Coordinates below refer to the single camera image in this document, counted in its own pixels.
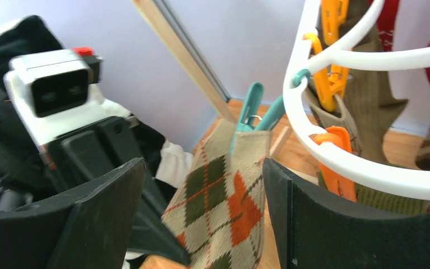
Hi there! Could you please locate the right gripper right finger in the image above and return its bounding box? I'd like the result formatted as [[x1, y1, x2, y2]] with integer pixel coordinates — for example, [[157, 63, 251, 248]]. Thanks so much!
[[263, 159, 430, 268]]

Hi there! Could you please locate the green striped sock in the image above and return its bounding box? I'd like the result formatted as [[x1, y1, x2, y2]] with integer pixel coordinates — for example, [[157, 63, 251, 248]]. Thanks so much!
[[354, 183, 430, 216]]

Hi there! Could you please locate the yellow clothes peg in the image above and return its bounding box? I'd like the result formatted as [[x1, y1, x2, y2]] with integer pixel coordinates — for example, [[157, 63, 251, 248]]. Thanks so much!
[[303, 0, 350, 114]]

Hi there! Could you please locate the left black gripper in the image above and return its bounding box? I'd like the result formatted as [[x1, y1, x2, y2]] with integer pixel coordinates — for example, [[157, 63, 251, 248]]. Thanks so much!
[[0, 91, 52, 201]]

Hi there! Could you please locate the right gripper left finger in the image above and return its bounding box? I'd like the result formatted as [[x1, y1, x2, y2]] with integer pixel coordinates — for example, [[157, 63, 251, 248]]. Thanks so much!
[[0, 158, 145, 268]]

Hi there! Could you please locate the white round clip hanger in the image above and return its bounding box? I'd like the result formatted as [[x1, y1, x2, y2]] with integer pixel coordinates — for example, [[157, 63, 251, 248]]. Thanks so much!
[[283, 1, 430, 200]]

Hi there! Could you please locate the wooden clothes rack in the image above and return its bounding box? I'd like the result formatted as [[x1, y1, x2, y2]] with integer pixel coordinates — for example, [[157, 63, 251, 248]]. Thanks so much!
[[131, 0, 293, 158]]

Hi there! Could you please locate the argyle beige orange sock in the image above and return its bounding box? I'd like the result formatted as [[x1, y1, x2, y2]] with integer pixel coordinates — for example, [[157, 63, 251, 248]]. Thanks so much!
[[162, 120, 271, 269]]

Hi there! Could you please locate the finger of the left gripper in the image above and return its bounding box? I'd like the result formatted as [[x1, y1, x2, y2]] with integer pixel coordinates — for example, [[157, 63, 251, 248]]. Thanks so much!
[[47, 116, 190, 265]]

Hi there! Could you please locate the teal clothes peg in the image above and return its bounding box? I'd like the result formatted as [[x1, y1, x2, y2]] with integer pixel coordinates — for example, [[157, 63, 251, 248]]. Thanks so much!
[[229, 69, 311, 157]]

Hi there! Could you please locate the black white checkered blanket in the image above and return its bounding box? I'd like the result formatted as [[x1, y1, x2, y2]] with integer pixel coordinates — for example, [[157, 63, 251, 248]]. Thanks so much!
[[0, 15, 195, 269]]

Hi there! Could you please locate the orange clothes peg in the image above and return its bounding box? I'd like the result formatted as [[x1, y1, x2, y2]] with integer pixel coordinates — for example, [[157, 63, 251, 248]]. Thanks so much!
[[312, 126, 357, 202]]

